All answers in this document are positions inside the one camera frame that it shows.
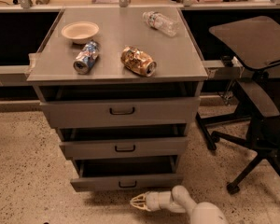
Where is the grey bottom drawer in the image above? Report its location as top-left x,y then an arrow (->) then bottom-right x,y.
71,155 -> 183,192

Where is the grey top drawer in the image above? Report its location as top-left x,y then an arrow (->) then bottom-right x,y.
41,97 -> 200,129

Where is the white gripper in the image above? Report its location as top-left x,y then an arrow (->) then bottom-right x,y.
130,191 -> 173,212

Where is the black office chair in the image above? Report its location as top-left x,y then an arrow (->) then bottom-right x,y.
196,16 -> 280,194

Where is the grey drawer cabinet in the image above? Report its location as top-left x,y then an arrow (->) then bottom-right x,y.
26,6 -> 208,173

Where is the blue crushed soda can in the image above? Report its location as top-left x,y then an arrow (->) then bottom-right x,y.
73,40 -> 99,75

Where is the clear plastic water bottle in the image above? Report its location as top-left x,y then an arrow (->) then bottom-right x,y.
143,11 -> 178,37

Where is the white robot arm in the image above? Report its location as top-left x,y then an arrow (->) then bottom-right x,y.
130,185 -> 229,224

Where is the grey drawer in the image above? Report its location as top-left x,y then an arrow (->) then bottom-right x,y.
41,97 -> 200,129
71,155 -> 183,192
60,137 -> 187,160

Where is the gold crushed soda can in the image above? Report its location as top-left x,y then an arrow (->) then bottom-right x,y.
120,47 -> 157,77

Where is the beige paper bowl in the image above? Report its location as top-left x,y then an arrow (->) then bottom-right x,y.
62,21 -> 99,45

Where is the grey middle drawer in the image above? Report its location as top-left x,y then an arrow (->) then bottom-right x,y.
60,137 -> 187,160

